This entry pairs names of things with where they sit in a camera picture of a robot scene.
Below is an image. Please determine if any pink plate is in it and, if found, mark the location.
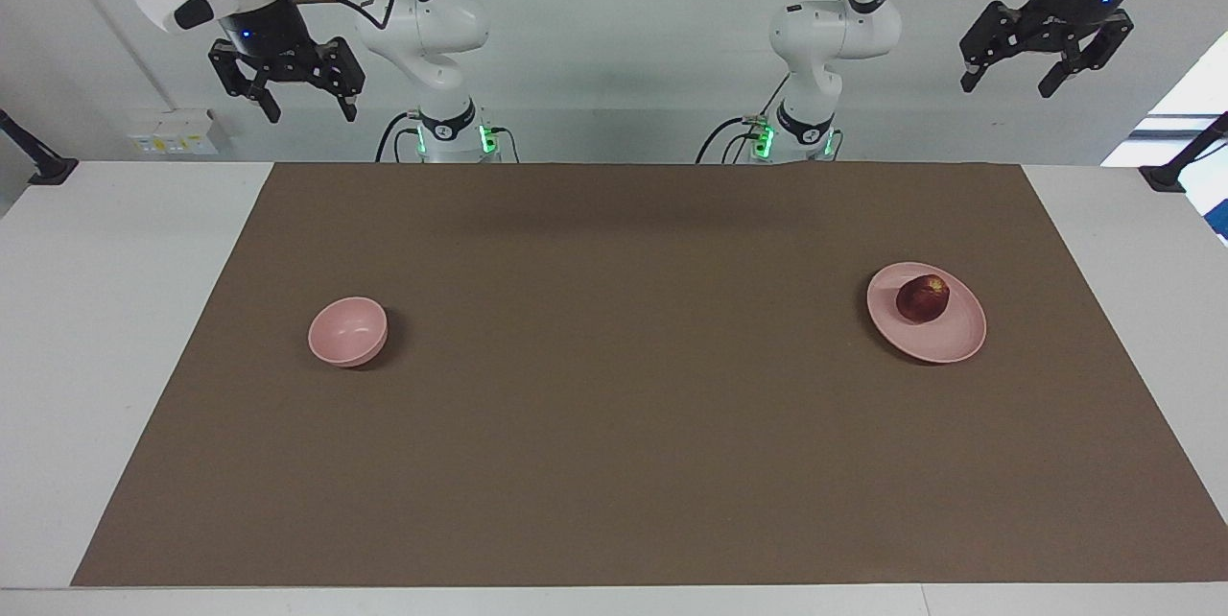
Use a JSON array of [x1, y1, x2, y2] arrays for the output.
[[866, 262, 987, 365]]

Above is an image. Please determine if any black clamp mount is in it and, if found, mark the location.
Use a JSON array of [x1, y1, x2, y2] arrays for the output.
[[1139, 110, 1228, 194], [0, 107, 80, 187]]

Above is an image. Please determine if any dark red apple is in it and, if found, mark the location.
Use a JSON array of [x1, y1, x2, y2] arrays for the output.
[[896, 274, 951, 324]]

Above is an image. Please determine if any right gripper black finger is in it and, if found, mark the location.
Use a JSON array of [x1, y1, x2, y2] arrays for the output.
[[312, 37, 366, 123], [209, 40, 282, 125]]

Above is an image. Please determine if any pink bowl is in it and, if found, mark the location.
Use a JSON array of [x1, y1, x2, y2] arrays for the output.
[[308, 296, 389, 368]]

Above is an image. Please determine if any white wall socket box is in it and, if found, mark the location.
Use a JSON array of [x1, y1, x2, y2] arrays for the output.
[[130, 107, 231, 156]]

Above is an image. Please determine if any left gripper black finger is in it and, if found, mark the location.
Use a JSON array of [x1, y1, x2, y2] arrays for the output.
[[959, 2, 1027, 94], [1038, 12, 1135, 99]]

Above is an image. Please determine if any brown table mat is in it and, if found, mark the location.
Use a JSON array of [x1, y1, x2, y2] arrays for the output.
[[70, 162, 1228, 588]]

